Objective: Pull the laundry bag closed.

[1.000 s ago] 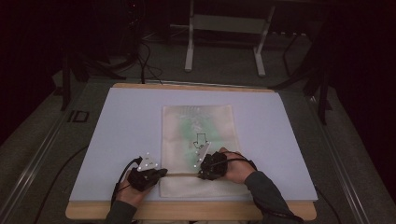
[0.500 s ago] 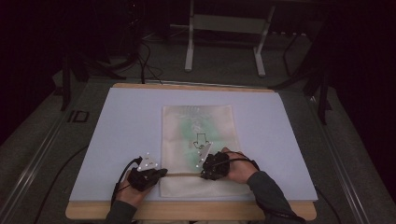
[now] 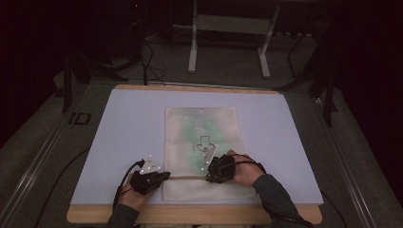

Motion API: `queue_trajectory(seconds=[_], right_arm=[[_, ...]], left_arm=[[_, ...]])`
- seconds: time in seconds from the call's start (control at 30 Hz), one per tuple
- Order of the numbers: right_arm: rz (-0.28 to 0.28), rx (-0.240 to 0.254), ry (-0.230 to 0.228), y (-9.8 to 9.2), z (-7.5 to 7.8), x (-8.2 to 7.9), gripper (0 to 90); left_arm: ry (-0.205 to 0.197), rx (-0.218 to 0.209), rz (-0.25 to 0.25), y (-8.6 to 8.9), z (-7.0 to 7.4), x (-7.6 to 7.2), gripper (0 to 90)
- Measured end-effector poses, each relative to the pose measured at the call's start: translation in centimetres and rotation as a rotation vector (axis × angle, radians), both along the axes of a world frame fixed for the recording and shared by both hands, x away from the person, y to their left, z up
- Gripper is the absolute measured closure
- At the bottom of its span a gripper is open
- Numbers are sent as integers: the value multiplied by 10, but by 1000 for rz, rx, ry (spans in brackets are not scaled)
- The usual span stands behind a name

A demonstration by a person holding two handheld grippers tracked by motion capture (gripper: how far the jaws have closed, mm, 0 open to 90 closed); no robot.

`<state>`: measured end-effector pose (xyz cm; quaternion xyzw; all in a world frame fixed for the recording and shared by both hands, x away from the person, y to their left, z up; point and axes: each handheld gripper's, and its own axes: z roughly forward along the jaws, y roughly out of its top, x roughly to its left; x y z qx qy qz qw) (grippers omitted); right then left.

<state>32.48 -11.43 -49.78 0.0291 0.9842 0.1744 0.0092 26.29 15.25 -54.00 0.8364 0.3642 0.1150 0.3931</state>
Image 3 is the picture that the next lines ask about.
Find white metal stand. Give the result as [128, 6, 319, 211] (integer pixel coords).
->
[172, 0, 281, 80]

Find black floor cable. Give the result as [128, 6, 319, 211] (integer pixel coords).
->
[33, 146, 92, 228]
[318, 189, 350, 228]

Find green cloth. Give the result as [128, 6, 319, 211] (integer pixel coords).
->
[182, 120, 222, 169]

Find black tripod stand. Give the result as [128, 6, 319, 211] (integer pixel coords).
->
[61, 50, 141, 114]
[274, 31, 339, 128]

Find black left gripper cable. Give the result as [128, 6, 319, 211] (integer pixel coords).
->
[112, 160, 145, 212]

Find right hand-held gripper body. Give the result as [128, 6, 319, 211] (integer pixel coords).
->
[200, 143, 238, 184]

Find person's right hand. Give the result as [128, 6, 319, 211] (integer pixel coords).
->
[226, 149, 266, 188]

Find metal floor rail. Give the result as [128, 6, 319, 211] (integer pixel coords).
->
[312, 97, 378, 228]
[0, 91, 88, 228]

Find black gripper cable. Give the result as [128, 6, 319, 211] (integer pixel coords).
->
[234, 153, 268, 175]
[112, 160, 145, 212]

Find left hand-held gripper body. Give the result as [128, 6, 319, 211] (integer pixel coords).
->
[128, 155, 163, 196]

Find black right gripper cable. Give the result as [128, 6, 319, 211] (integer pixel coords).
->
[234, 153, 268, 175]

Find person's left hand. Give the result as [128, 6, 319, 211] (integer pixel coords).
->
[117, 181, 150, 213]

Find lavender table mat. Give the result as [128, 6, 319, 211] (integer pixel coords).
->
[69, 88, 324, 206]

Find black tangled floor cables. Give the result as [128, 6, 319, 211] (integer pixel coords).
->
[138, 41, 166, 87]

